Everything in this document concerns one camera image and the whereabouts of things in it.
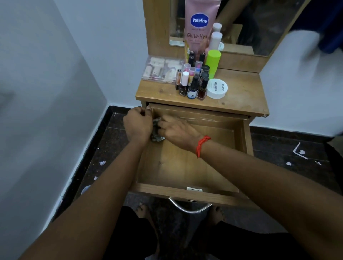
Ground person's left hand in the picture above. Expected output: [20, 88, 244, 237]
[123, 106, 154, 145]

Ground person's right hand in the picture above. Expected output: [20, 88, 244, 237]
[157, 115, 205, 154]

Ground grey cleaning cloth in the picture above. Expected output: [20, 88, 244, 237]
[150, 117, 165, 143]

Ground person's left forearm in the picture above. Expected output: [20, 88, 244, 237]
[19, 139, 152, 260]

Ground person's right forearm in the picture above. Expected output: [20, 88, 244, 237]
[200, 139, 343, 260]

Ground red thread wrist band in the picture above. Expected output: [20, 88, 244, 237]
[195, 136, 212, 158]

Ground clear plastic cosmetics box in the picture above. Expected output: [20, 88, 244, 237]
[141, 55, 185, 85]

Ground wooden drawer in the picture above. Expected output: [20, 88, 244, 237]
[131, 103, 260, 209]

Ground group of nail polish bottles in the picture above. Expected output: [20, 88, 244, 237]
[175, 50, 211, 101]

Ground white round jar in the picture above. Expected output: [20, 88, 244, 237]
[206, 78, 228, 100]

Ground lime green bottle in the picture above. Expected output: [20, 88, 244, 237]
[205, 49, 222, 80]

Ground wooden dressing table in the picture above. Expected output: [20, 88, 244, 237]
[135, 0, 312, 118]

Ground person's left foot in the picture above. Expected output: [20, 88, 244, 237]
[135, 203, 154, 224]

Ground white capped pink bottle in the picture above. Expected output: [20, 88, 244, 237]
[205, 22, 223, 54]

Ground pink lotion tube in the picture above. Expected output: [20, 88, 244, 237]
[184, 0, 221, 60]

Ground black shorts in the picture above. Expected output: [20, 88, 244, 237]
[103, 206, 312, 260]

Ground white paper scrap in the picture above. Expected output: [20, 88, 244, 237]
[292, 142, 309, 160]

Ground dark blue cloth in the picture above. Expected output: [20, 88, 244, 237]
[291, 0, 343, 54]

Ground silver metal drawer handle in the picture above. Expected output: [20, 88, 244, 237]
[168, 197, 213, 214]

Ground wall mirror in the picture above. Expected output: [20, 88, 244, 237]
[169, 0, 306, 57]

